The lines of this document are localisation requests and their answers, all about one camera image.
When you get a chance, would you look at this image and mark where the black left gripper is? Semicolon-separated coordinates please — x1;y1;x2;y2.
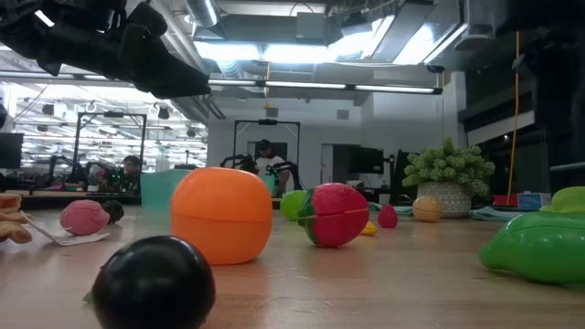
0;0;211;100

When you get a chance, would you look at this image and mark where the small black toy blackberry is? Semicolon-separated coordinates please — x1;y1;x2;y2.
101;199;125;225

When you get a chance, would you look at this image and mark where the pink toy raspberry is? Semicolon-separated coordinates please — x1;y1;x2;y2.
59;199;112;237

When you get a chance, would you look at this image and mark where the round green toy fruit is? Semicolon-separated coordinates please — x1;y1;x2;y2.
279;189;308;222

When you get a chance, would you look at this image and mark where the small red toy raspberry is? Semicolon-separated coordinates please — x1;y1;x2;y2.
377;203;399;229

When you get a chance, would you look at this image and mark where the tan toy potato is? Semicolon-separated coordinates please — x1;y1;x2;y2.
411;195;443;224

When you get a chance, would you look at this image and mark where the green toy starfruit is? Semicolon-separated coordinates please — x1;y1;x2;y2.
538;186;585;215

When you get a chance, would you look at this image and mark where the person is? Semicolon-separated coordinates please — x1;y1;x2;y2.
253;138;293;196
116;154;143;193

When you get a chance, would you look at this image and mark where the teal translucent plastic container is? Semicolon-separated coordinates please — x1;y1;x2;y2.
139;169;277;212

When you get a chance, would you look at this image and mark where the long ceiling light bar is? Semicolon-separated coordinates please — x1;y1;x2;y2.
207;78;443;96

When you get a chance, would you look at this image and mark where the dark background table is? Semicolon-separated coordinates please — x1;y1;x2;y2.
17;189;142;207

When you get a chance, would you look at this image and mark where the smooth orange toy orange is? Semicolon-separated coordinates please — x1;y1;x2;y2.
169;166;274;266

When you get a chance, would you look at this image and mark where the black computer monitor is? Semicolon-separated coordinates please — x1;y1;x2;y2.
0;133;25;170
349;146;385;175

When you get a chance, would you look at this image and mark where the white paper tag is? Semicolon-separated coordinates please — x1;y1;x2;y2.
20;210;112;247

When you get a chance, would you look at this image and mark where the glossy black toy fruit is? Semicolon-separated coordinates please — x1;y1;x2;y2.
90;235;217;329

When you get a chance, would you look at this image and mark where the black office chair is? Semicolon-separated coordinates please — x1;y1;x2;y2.
390;149;418;206

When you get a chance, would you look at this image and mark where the green plant in white pot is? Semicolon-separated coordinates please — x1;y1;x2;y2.
401;137;496;219

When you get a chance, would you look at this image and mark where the blue cardboard box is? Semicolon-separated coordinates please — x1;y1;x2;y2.
516;191;553;211

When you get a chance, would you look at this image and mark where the green toy pea pod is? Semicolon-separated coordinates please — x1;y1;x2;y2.
478;210;585;285

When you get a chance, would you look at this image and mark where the silver ceiling duct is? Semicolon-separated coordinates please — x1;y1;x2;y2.
185;0;221;28

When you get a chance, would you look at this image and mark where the black background gantry frame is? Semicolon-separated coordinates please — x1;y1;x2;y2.
232;119;303;191
72;111;148;184

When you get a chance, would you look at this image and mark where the yellow hanging cord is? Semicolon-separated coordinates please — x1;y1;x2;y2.
505;31;522;207

